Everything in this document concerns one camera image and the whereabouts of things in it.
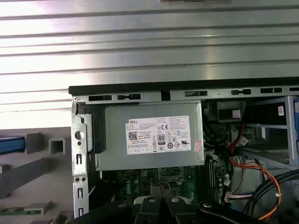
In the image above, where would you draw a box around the black RAM slot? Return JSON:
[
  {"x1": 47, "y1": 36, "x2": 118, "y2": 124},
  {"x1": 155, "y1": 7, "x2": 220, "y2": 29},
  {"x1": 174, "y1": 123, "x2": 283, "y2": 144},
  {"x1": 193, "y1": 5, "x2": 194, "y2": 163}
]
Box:
[
  {"x1": 211, "y1": 161, "x2": 219, "y2": 194},
  {"x1": 205, "y1": 161, "x2": 212, "y2": 194}
]

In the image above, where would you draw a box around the grey power supply unit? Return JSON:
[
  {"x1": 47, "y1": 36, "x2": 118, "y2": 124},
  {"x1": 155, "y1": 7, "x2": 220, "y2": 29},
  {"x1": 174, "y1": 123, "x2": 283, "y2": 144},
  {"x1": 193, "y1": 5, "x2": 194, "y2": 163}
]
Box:
[{"x1": 94, "y1": 100, "x2": 206, "y2": 172}]

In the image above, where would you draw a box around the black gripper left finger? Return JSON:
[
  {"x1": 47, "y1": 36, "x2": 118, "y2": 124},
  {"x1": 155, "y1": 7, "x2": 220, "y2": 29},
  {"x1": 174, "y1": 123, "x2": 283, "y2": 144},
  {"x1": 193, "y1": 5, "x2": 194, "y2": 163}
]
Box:
[{"x1": 67, "y1": 179, "x2": 162, "y2": 224}]

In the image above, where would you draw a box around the grey parts rack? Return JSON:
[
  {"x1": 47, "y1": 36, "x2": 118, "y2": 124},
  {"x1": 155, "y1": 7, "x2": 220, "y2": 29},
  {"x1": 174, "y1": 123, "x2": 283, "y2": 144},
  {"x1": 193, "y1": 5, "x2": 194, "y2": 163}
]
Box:
[{"x1": 0, "y1": 133, "x2": 73, "y2": 224}]

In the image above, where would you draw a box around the thin grey wire bundle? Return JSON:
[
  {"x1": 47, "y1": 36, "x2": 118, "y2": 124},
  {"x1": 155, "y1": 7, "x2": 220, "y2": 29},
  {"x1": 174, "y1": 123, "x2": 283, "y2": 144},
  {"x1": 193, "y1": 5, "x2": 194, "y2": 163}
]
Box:
[{"x1": 224, "y1": 189, "x2": 254, "y2": 204}]

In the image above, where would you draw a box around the black cable bundle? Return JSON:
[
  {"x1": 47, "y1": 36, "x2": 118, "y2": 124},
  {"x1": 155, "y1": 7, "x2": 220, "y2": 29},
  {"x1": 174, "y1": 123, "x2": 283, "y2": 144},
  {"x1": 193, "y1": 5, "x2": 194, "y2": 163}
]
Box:
[{"x1": 242, "y1": 168, "x2": 299, "y2": 224}]

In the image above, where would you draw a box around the green RAM stick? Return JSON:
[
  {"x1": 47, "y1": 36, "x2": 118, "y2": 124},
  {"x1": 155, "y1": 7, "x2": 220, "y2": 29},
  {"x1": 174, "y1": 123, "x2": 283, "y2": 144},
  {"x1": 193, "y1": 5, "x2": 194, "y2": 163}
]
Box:
[{"x1": 0, "y1": 208, "x2": 27, "y2": 217}]

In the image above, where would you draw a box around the orange wire bundle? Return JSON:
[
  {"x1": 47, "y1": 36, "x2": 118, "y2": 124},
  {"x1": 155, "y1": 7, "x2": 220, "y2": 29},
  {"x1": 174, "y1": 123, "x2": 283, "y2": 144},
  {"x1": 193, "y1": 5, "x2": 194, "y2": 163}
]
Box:
[{"x1": 224, "y1": 130, "x2": 283, "y2": 221}]

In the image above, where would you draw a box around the metal drive cage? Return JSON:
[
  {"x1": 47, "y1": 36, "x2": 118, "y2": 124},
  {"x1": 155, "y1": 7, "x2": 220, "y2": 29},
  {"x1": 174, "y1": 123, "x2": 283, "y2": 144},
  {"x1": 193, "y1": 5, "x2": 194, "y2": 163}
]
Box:
[{"x1": 242, "y1": 95, "x2": 299, "y2": 164}]

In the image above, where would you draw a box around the black open PC case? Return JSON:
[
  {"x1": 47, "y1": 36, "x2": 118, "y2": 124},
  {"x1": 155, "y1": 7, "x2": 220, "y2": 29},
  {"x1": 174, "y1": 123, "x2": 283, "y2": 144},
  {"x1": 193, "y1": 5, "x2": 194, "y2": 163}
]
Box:
[{"x1": 68, "y1": 77, "x2": 299, "y2": 224}]

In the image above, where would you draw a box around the CPU socket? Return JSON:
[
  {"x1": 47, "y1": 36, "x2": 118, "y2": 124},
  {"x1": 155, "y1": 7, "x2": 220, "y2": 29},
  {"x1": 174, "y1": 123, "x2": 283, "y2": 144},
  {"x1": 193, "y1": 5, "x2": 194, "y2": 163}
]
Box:
[{"x1": 158, "y1": 167, "x2": 185, "y2": 185}]

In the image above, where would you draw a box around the green Dell motherboard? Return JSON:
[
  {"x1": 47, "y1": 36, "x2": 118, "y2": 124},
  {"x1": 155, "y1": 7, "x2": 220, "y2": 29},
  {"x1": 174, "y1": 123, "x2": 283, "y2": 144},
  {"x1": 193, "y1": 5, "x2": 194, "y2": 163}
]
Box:
[{"x1": 98, "y1": 161, "x2": 232, "y2": 210}]

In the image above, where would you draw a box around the blue drive latch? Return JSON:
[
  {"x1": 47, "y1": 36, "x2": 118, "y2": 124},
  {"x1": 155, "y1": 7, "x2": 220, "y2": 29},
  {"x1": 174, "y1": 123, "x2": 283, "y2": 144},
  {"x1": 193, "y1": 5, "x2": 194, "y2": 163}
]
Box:
[{"x1": 292, "y1": 97, "x2": 299, "y2": 142}]

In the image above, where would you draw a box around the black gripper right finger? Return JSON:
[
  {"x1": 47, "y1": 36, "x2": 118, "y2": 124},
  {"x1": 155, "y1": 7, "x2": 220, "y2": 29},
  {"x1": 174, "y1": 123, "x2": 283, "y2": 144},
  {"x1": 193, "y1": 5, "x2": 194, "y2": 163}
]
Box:
[{"x1": 163, "y1": 183, "x2": 257, "y2": 224}]

